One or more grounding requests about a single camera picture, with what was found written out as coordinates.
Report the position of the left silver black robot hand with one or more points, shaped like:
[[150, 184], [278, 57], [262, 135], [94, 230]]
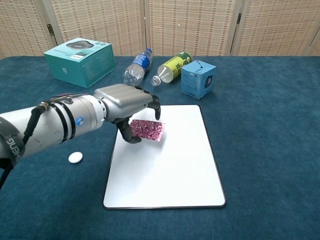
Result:
[[125, 102]]

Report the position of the pink patterned card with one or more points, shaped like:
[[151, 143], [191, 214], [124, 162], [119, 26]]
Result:
[[148, 130]]

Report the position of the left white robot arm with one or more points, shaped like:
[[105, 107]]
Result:
[[50, 127]]

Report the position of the blue label water bottle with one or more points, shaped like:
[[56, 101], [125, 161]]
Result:
[[138, 66]]

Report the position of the green label plastic bottle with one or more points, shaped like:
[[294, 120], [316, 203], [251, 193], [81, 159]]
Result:
[[172, 68]]

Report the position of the white rectangular board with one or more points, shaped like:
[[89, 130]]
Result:
[[170, 170]]

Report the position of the teal speaker packaging box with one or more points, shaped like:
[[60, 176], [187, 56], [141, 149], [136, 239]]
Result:
[[82, 62]]

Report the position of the small white round disc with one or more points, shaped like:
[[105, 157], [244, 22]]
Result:
[[75, 157]]

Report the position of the small blue carton box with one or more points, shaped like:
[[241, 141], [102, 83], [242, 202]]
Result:
[[197, 78]]

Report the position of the bamboo folding screen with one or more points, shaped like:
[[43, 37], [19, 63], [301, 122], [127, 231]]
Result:
[[187, 25]]

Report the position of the blue felt table cover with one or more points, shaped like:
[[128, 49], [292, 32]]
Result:
[[262, 150]]

